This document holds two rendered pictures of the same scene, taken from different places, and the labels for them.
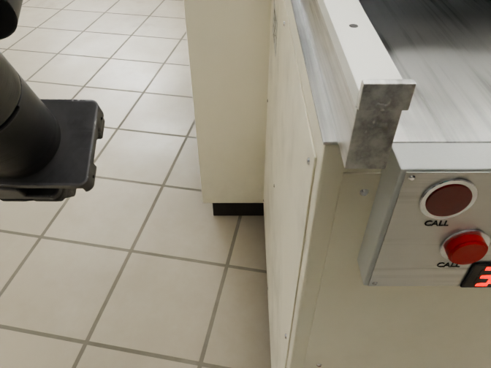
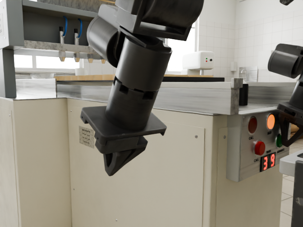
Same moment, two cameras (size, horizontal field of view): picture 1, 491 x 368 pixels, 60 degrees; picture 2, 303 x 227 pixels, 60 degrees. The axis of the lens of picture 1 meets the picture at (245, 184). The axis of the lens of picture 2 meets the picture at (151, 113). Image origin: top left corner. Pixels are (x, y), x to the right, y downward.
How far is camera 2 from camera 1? 0.38 m
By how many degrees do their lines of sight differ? 50
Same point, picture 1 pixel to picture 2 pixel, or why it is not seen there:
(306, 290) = (212, 209)
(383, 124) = (236, 94)
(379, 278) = (242, 174)
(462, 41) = not seen: hidden behind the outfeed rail
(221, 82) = (40, 186)
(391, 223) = (241, 140)
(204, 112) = (28, 212)
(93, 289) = not seen: outside the picture
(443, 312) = (251, 205)
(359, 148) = (232, 105)
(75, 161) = (156, 121)
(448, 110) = not seen: hidden behind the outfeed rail
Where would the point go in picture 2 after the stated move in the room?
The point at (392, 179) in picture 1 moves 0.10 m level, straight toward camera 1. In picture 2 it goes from (237, 121) to (273, 130)
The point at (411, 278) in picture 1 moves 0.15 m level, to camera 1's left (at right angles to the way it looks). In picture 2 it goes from (249, 171) to (204, 191)
